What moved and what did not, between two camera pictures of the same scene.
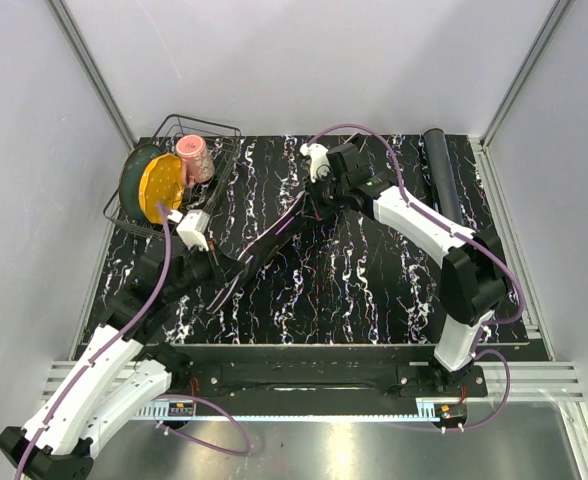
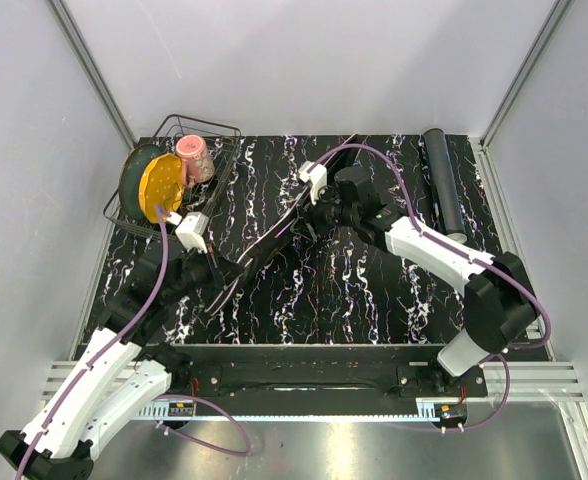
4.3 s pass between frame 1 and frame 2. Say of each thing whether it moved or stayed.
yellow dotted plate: stayed
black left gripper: stayed
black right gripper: moved
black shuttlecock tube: stayed
